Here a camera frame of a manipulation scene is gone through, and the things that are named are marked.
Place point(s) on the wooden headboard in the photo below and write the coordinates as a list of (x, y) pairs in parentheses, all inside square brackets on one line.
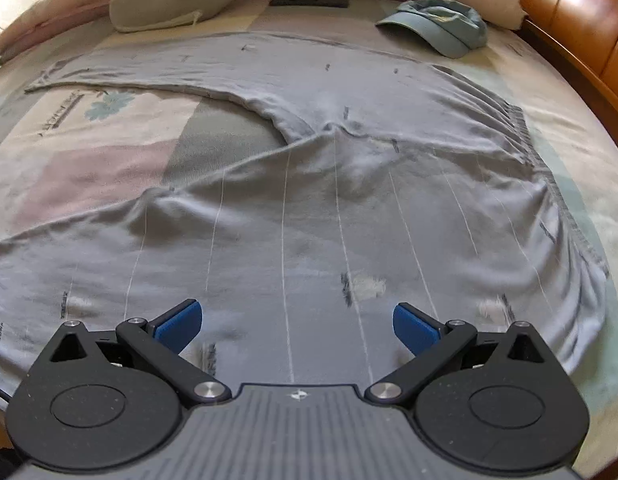
[(580, 38)]

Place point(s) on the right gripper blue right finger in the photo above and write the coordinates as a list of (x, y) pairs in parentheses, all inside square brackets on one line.
[(437, 348)]

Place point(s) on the grey striped pants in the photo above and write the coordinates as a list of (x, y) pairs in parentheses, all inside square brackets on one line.
[(314, 199)]

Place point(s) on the blue baseball cap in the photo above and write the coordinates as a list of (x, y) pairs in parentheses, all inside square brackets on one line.
[(450, 27)]

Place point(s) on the black phone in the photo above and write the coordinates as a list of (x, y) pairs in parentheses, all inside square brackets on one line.
[(336, 4)]

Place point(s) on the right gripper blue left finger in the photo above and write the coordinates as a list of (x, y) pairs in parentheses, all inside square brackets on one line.
[(154, 347)]

